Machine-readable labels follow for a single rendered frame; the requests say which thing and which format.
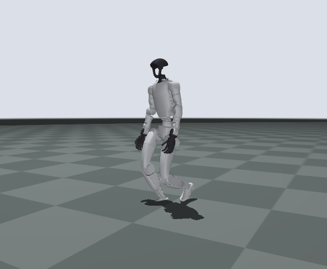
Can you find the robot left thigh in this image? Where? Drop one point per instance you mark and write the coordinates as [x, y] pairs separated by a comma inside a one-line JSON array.
[[166, 160]]

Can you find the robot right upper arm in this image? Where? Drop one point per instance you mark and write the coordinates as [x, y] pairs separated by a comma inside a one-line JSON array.
[[151, 109]]

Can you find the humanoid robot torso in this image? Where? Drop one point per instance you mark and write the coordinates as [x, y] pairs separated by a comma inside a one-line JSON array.
[[163, 101]]

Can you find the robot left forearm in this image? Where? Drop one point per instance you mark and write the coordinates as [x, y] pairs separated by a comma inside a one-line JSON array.
[[176, 119]]

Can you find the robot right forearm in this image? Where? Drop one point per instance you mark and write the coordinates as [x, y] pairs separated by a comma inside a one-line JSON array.
[[147, 123]]

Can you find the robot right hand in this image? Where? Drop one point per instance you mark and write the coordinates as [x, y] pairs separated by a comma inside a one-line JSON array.
[[140, 140]]

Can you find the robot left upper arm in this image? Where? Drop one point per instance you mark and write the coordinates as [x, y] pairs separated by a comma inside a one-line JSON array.
[[174, 87]]

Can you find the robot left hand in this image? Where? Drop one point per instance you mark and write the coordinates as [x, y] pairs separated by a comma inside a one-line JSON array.
[[170, 143]]

